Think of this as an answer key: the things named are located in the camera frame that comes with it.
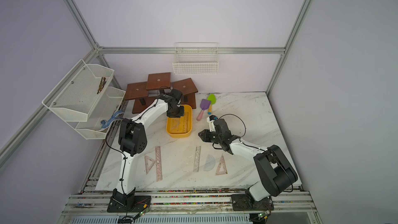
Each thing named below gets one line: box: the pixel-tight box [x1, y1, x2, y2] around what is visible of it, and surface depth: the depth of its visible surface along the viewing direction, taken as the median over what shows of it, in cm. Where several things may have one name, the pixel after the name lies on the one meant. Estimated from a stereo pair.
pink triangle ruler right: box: [215, 153, 228, 176], surface depth 87 cm
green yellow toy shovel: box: [207, 93, 217, 115], surface depth 121 cm
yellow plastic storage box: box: [165, 104, 193, 138], surface depth 102 cm
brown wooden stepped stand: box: [124, 72, 199, 114], surface depth 103 cm
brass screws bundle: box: [96, 76, 107, 95], surface depth 83 cm
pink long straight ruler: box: [155, 145, 163, 182], surface depth 88 cm
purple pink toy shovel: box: [196, 98, 211, 122], surface depth 116 cm
